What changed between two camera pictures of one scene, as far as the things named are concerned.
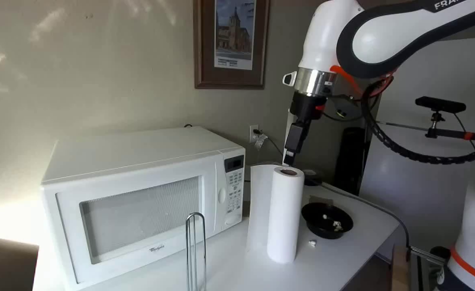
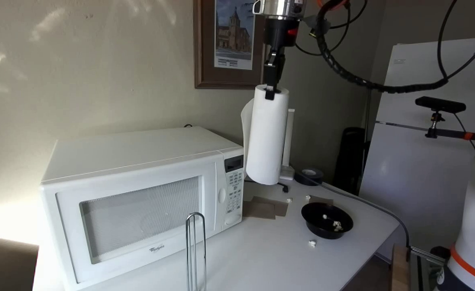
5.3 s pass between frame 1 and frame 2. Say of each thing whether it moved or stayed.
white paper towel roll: moved
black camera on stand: stayed
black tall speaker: stayed
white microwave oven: stayed
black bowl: stayed
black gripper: moved
